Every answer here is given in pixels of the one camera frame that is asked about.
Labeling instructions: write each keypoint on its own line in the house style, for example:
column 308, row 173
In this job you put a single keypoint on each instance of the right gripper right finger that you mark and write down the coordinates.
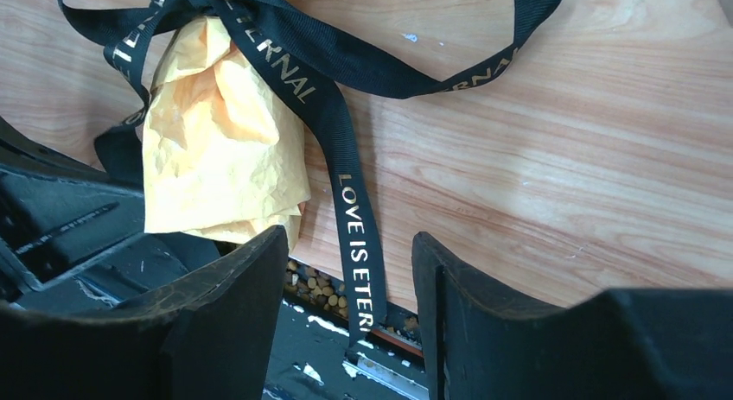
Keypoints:
column 483, row 339

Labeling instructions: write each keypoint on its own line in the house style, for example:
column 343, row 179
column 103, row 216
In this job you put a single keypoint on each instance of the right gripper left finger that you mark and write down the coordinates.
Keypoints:
column 206, row 335

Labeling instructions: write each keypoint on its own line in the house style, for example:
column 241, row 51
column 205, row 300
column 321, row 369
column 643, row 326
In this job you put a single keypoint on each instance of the flower bouquet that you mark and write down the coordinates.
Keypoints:
column 223, row 156

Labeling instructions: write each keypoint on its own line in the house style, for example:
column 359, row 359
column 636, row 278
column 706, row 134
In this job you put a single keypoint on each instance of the black ribbon with gold text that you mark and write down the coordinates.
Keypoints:
column 306, row 62

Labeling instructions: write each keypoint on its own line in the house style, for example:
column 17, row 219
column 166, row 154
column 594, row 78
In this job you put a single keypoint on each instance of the scattered brown pellets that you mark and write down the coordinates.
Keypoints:
column 329, row 294

